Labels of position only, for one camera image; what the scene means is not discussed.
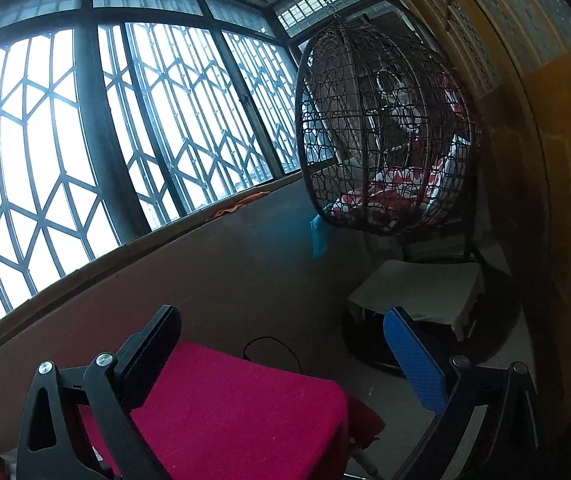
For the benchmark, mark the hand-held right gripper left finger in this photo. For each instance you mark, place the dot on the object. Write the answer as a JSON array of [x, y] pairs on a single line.
[[150, 355]]

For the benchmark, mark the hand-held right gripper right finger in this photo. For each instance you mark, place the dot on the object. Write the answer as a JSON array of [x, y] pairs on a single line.
[[415, 355]]

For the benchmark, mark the small table with white cloth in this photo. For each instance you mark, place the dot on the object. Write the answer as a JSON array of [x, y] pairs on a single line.
[[415, 290]]

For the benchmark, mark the magenta table cloth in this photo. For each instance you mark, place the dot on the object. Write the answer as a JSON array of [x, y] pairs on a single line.
[[240, 410]]

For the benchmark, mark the blue plastic bag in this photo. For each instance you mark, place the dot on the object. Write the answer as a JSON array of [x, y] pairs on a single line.
[[321, 240]]

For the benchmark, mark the orange cloth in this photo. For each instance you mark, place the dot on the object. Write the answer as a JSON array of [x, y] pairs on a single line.
[[238, 206]]

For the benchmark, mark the red white chair cushion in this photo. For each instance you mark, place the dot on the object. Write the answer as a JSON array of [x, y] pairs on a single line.
[[400, 180]]

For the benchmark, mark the window with metal grille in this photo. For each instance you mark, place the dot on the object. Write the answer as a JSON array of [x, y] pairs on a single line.
[[95, 125]]

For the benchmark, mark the wicker hanging egg chair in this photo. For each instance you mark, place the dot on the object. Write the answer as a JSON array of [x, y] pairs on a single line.
[[360, 40]]

